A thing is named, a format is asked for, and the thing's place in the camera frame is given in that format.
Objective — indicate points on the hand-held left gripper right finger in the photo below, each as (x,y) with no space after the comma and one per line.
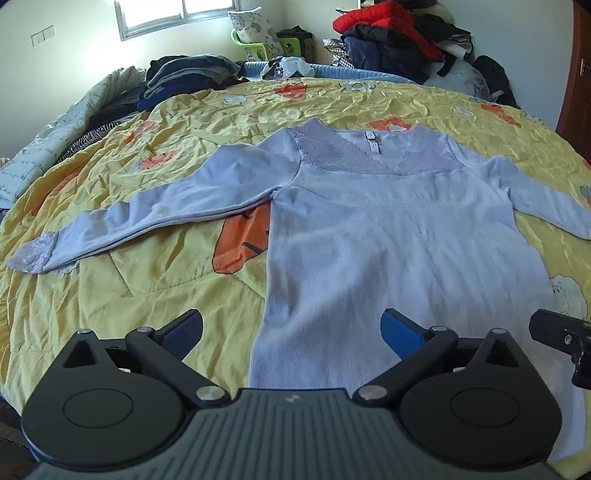
(400,334)

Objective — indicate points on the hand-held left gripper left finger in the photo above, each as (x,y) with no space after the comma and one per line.
(182,334)

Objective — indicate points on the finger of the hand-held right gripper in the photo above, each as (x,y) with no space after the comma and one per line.
(551,330)

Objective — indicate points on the lavender long-sleeve shirt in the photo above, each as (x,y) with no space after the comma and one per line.
(369,230)

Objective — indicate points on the pile of dark folded clothes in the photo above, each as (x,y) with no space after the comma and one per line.
(184,74)

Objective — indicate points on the pile of red and dark clothes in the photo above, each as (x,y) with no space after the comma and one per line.
(388,16)

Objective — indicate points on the yellow carrot-print quilt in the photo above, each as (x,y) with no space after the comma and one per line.
(138,277)

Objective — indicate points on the white quilted blanket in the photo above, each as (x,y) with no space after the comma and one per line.
(37,152)

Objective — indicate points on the wooden door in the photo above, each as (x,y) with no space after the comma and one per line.
(579,92)

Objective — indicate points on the black backpack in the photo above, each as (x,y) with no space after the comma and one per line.
(494,78)

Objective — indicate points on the clear plastic bag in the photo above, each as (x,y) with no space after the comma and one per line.
(457,76)

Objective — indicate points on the blue knitted blanket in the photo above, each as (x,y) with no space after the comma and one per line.
(351,74)

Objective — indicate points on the navy padded jacket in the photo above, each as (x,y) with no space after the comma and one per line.
(369,57)

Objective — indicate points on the black white patterned cloth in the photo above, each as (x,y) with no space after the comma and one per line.
(337,53)

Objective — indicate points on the white plastic bag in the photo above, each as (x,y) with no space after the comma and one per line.
(291,67)

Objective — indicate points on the light green plastic chair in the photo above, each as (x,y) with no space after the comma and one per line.
(254,50)

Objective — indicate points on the black padded jacket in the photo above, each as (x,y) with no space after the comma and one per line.
(374,32)

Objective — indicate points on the green plastic stool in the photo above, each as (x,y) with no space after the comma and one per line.
(291,47)

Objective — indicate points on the black white trimmed garment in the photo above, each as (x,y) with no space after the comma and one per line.
(450,30)

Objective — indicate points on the floral pillow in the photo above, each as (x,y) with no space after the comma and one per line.
(251,27)

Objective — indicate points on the dark olive cloth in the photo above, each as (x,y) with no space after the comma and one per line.
(293,33)

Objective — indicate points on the window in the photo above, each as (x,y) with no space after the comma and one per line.
(152,14)

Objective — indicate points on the wall switch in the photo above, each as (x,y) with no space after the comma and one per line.
(44,37)

